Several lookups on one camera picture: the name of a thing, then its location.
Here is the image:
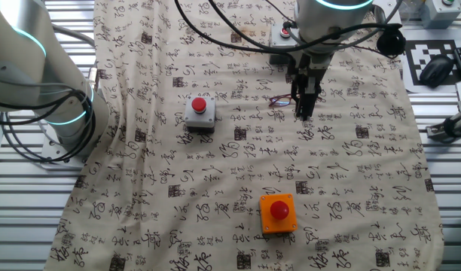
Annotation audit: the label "black white fiducial marker sheet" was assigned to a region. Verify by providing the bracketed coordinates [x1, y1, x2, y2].
[401, 37, 461, 94]

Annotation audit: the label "grey box green button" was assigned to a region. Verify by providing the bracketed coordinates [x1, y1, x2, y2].
[420, 0, 461, 30]

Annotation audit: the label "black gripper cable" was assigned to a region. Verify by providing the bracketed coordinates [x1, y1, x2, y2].
[207, 0, 403, 53]
[173, 0, 296, 58]

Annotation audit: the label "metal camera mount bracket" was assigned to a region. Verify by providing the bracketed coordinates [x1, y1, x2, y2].
[426, 111, 461, 143]

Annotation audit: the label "black base cable bundle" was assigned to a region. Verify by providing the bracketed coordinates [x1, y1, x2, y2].
[0, 89, 96, 163]

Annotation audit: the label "dark red framed glasses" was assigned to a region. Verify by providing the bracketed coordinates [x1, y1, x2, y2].
[268, 93, 328, 109]

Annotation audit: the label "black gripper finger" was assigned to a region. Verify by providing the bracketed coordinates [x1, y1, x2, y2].
[304, 81, 321, 122]
[292, 81, 306, 118]

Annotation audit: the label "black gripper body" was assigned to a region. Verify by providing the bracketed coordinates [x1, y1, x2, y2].
[285, 51, 332, 96]

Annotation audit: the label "grey box mushroom red button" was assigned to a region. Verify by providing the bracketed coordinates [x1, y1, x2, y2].
[184, 95, 217, 133]

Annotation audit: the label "beige calligraphy print cloth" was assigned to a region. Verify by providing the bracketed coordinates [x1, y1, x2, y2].
[44, 0, 445, 271]

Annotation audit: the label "black computer mouse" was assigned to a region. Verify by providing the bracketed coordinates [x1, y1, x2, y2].
[419, 54, 455, 89]

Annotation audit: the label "grey box flat red button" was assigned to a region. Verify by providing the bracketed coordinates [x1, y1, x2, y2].
[268, 23, 301, 65]

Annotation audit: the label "metal base connector plug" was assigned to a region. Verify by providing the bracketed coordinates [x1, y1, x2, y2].
[87, 66, 100, 93]

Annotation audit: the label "grey base cable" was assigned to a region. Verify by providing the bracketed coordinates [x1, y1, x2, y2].
[51, 24, 96, 48]

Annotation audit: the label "orange box red button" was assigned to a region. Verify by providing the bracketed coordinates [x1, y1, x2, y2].
[258, 193, 298, 235]

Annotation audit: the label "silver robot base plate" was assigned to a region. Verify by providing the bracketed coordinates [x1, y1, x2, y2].
[40, 132, 90, 170]

